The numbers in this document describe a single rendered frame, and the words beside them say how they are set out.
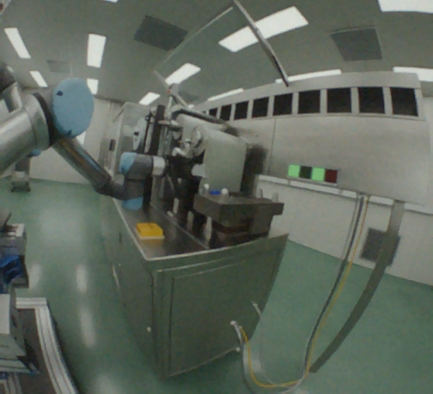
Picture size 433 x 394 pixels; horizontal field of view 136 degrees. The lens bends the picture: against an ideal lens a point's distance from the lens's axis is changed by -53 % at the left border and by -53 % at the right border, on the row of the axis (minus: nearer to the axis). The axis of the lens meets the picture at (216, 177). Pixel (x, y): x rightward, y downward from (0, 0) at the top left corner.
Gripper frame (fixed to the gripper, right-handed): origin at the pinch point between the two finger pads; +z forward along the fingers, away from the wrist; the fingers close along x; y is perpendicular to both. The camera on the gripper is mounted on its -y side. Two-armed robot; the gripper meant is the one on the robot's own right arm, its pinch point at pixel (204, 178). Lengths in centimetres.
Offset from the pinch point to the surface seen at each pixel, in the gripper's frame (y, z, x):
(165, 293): -31.5, -26.0, -25.9
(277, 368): -109, 35, -54
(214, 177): 0.9, 4.6, -0.3
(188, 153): 9.5, -5.8, 7.0
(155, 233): -17.4, -25.0, -13.5
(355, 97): 44, 31, -51
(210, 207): -8.4, -6.4, -15.2
